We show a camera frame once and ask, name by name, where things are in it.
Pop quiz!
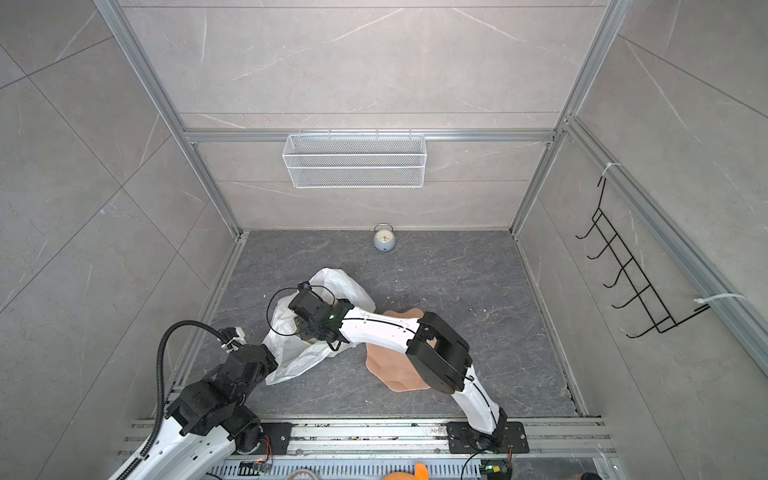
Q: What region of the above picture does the white plastic bag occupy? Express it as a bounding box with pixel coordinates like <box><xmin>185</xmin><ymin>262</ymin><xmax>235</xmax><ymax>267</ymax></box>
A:
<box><xmin>263</xmin><ymin>268</ymin><xmax>376</xmax><ymax>386</ymax></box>

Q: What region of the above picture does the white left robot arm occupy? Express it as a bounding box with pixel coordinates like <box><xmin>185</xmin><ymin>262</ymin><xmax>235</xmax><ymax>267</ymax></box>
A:
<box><xmin>112</xmin><ymin>345</ymin><xmax>278</xmax><ymax>479</ymax></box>

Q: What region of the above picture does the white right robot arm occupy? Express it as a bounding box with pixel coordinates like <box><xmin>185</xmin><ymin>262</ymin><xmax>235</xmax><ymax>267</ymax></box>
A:
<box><xmin>288</xmin><ymin>289</ymin><xmax>507</xmax><ymax>449</ymax></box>

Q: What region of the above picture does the pink wavy plastic bowl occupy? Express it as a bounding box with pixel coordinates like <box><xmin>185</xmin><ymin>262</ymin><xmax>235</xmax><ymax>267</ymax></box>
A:
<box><xmin>366</xmin><ymin>320</ymin><xmax>430</xmax><ymax>393</ymax></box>

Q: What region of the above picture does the light blue alarm clock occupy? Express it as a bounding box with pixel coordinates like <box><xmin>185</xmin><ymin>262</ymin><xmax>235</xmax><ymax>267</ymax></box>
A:
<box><xmin>373</xmin><ymin>223</ymin><xmax>397</xmax><ymax>252</ymax></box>

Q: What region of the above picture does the orange object at bottom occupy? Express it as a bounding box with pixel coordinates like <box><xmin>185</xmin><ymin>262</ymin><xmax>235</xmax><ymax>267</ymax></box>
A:
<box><xmin>382</xmin><ymin>463</ymin><xmax>430</xmax><ymax>480</ymax></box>

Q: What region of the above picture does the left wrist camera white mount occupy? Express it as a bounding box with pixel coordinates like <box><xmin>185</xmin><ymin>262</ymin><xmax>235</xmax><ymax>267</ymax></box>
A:
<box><xmin>219</xmin><ymin>327</ymin><xmax>246</xmax><ymax>351</ymax></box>

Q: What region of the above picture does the black corrugated cable conduit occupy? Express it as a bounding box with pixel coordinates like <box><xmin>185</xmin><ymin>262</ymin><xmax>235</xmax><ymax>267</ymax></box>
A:
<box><xmin>116</xmin><ymin>319</ymin><xmax>232</xmax><ymax>480</ymax></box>

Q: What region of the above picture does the white wire mesh basket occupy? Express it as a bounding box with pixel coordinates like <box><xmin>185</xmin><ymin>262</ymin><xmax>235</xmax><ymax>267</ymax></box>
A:
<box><xmin>282</xmin><ymin>133</ymin><xmax>428</xmax><ymax>189</ymax></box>

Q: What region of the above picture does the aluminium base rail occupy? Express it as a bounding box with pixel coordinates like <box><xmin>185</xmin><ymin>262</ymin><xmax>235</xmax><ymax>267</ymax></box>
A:
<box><xmin>120</xmin><ymin>417</ymin><xmax>625</xmax><ymax>479</ymax></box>

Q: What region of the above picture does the black wire hook rack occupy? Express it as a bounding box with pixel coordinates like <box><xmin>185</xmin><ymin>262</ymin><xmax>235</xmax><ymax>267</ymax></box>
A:
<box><xmin>575</xmin><ymin>177</ymin><xmax>711</xmax><ymax>339</ymax></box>

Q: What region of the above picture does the aluminium frame rail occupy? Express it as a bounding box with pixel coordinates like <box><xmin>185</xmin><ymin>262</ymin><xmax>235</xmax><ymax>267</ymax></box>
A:
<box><xmin>94</xmin><ymin>0</ymin><xmax>243</xmax><ymax>239</ymax></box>

